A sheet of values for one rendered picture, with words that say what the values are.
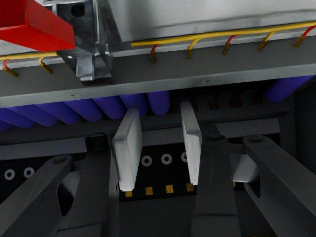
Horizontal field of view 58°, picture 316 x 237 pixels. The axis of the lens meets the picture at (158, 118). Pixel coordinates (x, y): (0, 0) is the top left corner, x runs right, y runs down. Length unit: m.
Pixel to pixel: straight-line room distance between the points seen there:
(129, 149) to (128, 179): 0.02
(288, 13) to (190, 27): 0.05
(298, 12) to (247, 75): 0.04
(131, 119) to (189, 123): 0.04
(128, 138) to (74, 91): 0.05
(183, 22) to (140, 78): 0.04
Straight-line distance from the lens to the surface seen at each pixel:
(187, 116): 0.17
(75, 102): 0.21
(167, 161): 0.29
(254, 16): 0.17
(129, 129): 0.16
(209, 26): 0.17
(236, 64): 0.17
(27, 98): 0.19
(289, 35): 0.18
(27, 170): 0.33
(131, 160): 0.16
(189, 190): 0.29
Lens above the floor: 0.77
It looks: 8 degrees up
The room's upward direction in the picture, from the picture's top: 174 degrees clockwise
